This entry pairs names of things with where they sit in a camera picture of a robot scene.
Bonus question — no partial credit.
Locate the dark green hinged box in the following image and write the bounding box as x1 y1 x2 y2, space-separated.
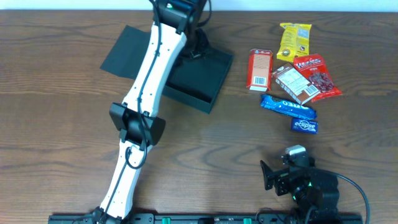
100 26 233 114

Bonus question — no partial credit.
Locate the orange carton with barcode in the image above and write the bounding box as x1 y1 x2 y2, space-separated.
246 49 273 92

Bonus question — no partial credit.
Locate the brown carton with barcode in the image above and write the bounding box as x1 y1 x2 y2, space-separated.
272 63 320 105

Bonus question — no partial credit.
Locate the red Reeses candy bag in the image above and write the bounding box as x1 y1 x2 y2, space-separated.
293 54 343 102

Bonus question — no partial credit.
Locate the yellow snack bag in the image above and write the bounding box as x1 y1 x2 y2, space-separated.
277 22 312 62

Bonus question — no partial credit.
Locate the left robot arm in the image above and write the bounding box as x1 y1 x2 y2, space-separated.
90 1 206 223

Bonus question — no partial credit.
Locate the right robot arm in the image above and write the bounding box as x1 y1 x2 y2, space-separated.
260 151 340 223

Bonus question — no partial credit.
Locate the blue Eclipse gum pack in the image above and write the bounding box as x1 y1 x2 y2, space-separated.
291 118 318 134

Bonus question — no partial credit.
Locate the blue Oreo cookie pack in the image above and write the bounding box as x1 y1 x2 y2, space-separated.
261 94 317 120

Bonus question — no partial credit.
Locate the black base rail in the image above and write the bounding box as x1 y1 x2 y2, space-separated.
47 213 364 224

